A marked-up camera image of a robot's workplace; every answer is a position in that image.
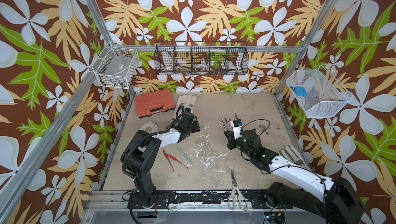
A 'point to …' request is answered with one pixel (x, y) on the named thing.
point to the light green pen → (185, 155)
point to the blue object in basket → (300, 91)
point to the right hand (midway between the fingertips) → (224, 131)
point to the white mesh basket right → (317, 93)
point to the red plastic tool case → (154, 102)
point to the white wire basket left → (116, 66)
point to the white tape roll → (151, 125)
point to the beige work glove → (186, 101)
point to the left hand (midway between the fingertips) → (199, 122)
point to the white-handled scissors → (232, 202)
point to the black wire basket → (201, 58)
